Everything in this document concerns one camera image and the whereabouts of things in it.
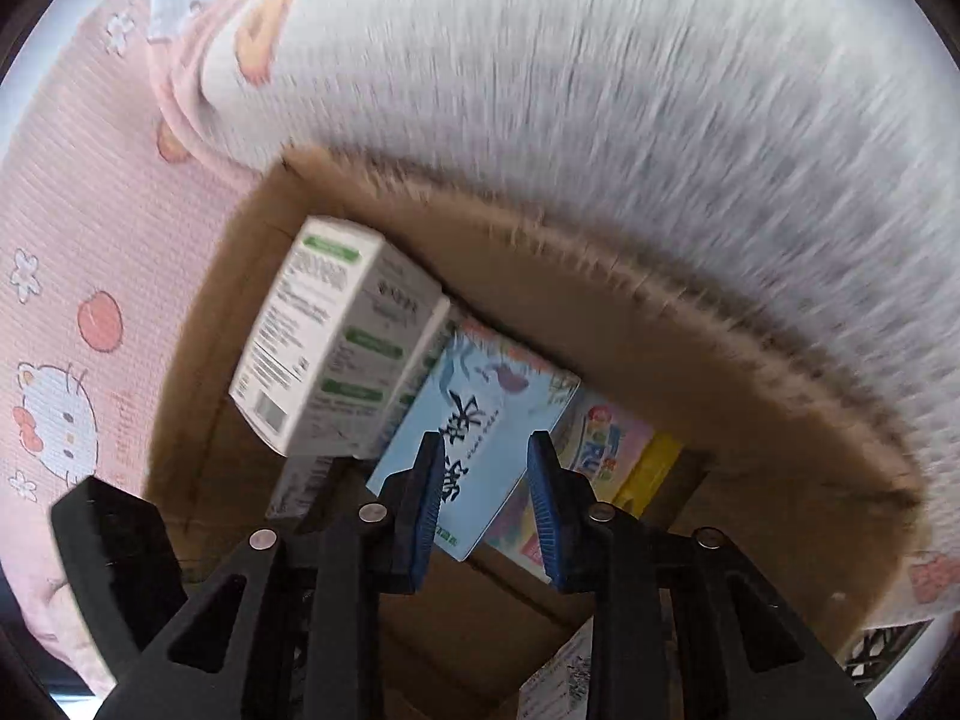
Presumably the pink yellow colourful box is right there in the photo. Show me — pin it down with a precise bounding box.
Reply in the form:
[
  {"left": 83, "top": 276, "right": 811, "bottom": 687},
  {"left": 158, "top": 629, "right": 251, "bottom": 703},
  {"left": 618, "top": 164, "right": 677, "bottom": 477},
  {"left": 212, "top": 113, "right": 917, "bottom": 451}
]
[{"left": 480, "top": 386, "right": 683, "bottom": 586}]

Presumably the light blue patterned tissue box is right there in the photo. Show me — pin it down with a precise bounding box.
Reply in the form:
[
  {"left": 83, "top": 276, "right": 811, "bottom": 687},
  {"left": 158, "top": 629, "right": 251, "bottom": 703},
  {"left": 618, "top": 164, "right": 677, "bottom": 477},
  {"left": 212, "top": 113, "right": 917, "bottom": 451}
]
[{"left": 365, "top": 319, "right": 582, "bottom": 562}]

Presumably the brown cardboard box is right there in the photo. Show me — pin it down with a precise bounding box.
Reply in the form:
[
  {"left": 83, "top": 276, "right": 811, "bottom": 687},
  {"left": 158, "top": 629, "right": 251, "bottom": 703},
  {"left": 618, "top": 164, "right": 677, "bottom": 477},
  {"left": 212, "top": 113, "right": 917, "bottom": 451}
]
[{"left": 142, "top": 146, "right": 931, "bottom": 720}]

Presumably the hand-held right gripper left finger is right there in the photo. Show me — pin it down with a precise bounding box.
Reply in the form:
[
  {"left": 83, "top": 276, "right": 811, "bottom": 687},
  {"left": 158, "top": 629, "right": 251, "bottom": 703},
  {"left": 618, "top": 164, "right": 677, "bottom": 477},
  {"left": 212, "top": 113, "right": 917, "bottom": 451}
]
[{"left": 97, "top": 431, "right": 449, "bottom": 720}]

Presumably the pink printed blanket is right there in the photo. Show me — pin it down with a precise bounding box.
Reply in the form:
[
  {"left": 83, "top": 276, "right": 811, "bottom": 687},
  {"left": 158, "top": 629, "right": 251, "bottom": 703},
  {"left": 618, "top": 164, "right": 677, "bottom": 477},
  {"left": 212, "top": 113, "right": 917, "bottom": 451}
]
[{"left": 0, "top": 0, "right": 316, "bottom": 691}]

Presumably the black white patterned mat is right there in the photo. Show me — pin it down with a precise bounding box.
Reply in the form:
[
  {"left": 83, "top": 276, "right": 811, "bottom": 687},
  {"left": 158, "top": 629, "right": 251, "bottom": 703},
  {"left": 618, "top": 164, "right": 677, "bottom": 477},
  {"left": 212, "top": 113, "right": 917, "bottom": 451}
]
[{"left": 844, "top": 619, "right": 935, "bottom": 683}]

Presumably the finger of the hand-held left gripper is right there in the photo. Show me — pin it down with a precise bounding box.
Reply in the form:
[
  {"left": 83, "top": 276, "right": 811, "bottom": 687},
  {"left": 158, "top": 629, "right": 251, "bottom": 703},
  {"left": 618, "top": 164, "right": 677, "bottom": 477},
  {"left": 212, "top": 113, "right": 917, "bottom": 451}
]
[{"left": 51, "top": 476, "right": 188, "bottom": 683}]

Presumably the white barcode box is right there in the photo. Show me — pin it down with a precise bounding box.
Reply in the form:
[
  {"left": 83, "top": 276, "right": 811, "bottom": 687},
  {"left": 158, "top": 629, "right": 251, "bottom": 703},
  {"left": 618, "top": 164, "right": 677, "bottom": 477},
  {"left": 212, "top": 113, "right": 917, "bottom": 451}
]
[{"left": 266, "top": 454, "right": 338, "bottom": 522}]

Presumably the white green medicine box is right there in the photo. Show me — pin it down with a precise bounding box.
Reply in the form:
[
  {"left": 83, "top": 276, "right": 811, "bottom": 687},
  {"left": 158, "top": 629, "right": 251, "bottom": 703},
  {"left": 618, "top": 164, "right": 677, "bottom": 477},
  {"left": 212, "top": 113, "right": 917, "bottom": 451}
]
[{"left": 229, "top": 216, "right": 451, "bottom": 460}]

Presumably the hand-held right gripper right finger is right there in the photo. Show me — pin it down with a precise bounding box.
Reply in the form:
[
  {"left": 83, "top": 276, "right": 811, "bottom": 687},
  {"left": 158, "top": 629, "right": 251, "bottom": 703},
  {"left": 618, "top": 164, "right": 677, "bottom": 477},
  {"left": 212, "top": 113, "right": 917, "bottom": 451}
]
[{"left": 525, "top": 430, "right": 875, "bottom": 720}]

